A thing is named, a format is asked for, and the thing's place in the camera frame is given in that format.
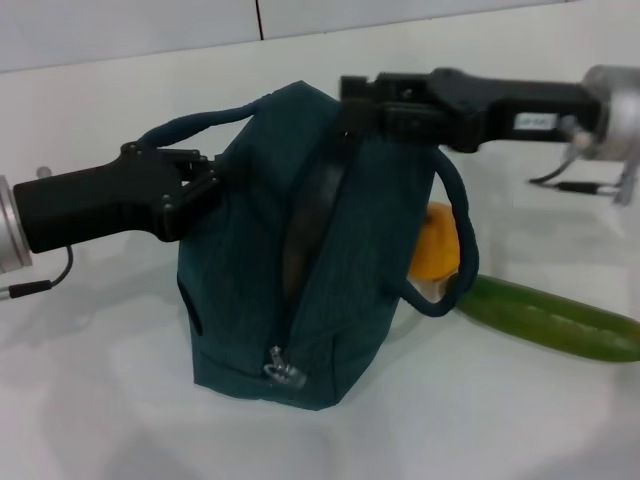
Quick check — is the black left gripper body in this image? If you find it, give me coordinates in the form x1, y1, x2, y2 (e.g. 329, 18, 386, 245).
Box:
13, 142, 184, 254

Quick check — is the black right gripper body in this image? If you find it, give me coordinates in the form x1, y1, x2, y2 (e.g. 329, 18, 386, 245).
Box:
429, 66, 604, 154

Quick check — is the dark teal zip bag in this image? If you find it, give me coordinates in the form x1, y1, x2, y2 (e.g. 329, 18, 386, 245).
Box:
137, 79, 481, 412

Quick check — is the yellow pear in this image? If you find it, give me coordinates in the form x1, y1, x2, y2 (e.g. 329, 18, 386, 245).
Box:
409, 201, 462, 282

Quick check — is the green cucumber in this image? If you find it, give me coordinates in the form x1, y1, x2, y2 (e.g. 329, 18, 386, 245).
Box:
452, 274, 640, 365

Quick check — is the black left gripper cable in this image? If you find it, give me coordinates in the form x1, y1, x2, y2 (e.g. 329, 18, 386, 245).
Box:
0, 244, 75, 302

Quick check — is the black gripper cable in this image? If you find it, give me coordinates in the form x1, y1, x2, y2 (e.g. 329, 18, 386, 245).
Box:
0, 244, 75, 302
528, 117, 640, 206

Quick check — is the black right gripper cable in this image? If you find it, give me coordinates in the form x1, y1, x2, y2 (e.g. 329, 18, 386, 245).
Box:
528, 117, 640, 206

